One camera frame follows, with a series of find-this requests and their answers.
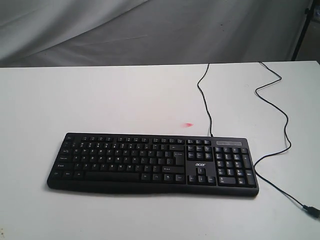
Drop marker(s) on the black acer keyboard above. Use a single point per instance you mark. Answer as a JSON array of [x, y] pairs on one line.
[[154, 164]]

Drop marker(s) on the grey backdrop cloth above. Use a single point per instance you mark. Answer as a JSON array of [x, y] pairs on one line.
[[65, 33]]

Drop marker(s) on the black usb plug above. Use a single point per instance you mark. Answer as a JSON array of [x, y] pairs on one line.
[[312, 211]]

